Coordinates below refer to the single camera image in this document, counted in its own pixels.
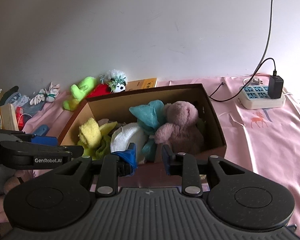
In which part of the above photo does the pink plush bear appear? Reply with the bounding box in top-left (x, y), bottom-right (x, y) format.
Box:
top-left (154, 101), bottom-right (204, 155)

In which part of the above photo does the yellow fuzzy cloth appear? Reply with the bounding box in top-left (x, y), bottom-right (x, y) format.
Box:
top-left (78, 118), bottom-right (117, 148)

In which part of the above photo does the grey pink sock bundle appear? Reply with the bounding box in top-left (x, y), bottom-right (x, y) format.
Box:
top-left (97, 118), bottom-right (126, 129)

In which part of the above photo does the teal mesh bath pouf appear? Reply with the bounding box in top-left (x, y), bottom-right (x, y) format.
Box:
top-left (129, 100), bottom-right (166, 163)

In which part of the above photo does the lime green yarn cloth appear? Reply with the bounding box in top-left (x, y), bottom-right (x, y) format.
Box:
top-left (77, 135), bottom-right (111, 160)

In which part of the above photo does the person's left hand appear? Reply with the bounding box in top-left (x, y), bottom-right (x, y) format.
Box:
top-left (0, 170), bottom-right (34, 224)

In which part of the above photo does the blue glasses case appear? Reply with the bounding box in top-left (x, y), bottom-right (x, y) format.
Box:
top-left (33, 125), bottom-right (50, 137)

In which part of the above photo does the brown cardboard box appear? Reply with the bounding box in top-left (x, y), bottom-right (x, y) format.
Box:
top-left (58, 83), bottom-right (226, 159)

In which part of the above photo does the lime green plush toy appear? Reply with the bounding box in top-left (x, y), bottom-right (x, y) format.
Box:
top-left (63, 76), bottom-right (97, 111)

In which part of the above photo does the red plush toy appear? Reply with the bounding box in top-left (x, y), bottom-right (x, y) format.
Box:
top-left (85, 84), bottom-right (111, 99)

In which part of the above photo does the white panda plush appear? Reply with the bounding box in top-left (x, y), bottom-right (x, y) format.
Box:
top-left (100, 69), bottom-right (128, 93)

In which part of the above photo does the yellow flat box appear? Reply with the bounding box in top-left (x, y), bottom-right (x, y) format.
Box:
top-left (126, 77), bottom-right (158, 91)

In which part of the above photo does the pink printed tablecloth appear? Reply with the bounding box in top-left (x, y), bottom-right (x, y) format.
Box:
top-left (23, 77), bottom-right (300, 236)

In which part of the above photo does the white power strip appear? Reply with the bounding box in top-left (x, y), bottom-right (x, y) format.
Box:
top-left (237, 84), bottom-right (286, 109)

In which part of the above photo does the black power adapter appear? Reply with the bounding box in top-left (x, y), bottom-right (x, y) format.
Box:
top-left (268, 75), bottom-right (284, 99)

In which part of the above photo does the white knotted rope toy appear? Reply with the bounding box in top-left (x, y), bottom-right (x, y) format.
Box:
top-left (30, 82), bottom-right (60, 105)

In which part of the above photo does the black charger cable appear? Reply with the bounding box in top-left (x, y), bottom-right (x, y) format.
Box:
top-left (208, 0), bottom-right (277, 103)

